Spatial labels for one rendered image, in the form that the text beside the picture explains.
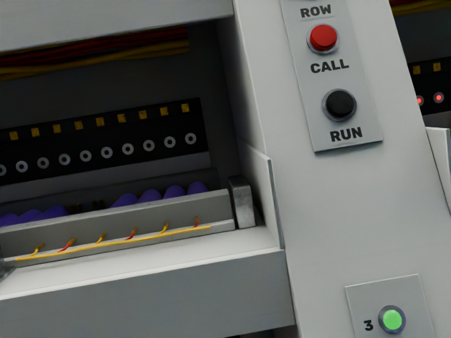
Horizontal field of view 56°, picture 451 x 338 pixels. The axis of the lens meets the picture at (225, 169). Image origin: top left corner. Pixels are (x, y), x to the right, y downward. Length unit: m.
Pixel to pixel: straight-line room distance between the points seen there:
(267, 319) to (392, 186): 0.10
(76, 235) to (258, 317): 0.13
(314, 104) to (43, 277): 0.19
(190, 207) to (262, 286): 0.08
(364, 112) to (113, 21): 0.17
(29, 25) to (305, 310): 0.24
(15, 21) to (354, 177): 0.23
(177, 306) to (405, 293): 0.12
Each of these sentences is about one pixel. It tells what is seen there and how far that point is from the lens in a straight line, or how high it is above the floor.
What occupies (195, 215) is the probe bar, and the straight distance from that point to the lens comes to 0.29.
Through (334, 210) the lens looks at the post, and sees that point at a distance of 0.25.
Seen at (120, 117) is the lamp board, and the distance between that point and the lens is 0.42.
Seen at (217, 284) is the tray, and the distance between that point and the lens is 0.24.
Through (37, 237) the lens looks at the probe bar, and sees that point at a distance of 0.31.
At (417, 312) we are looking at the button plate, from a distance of 0.26.
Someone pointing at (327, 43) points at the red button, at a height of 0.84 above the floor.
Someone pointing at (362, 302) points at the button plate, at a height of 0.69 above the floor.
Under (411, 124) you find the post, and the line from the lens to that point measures 0.27.
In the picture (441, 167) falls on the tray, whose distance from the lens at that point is 0.27.
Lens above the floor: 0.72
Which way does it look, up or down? 13 degrees up
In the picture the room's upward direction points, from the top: 10 degrees counter-clockwise
